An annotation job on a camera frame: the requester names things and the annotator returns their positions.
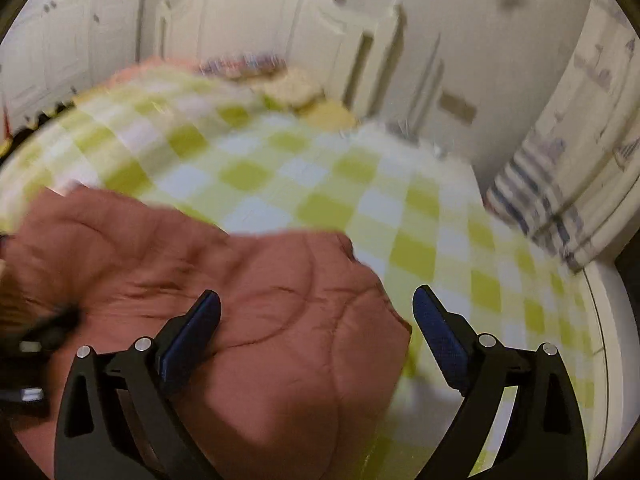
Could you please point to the beige wall plate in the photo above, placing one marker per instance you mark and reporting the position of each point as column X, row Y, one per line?
column 456, row 107

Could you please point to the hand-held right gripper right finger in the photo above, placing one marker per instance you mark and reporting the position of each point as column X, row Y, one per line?
column 442, row 332

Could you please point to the white wardrobe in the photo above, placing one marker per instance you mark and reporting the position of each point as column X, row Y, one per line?
column 60, row 35

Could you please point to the colourful patterned pillow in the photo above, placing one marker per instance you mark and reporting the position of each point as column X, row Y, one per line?
column 240, row 65

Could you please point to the green checkered blanket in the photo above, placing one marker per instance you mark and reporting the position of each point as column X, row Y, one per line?
column 320, row 180

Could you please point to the white bed headboard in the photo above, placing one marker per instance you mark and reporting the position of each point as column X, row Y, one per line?
column 260, row 20

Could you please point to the cream fuzzy pillow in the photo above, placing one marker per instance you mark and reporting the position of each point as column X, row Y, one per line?
column 292, row 87

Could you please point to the striped printed curtain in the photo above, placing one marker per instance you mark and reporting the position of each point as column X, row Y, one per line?
column 575, row 160

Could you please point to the yellow pillow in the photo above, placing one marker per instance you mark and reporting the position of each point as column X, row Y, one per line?
column 330, row 115

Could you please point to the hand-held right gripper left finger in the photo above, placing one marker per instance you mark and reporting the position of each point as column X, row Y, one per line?
column 192, row 332

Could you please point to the pink pillow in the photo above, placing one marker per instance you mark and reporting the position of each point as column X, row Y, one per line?
column 150, row 67

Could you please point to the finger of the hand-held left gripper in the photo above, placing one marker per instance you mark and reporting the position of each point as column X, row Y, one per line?
column 22, row 400
column 50, row 332

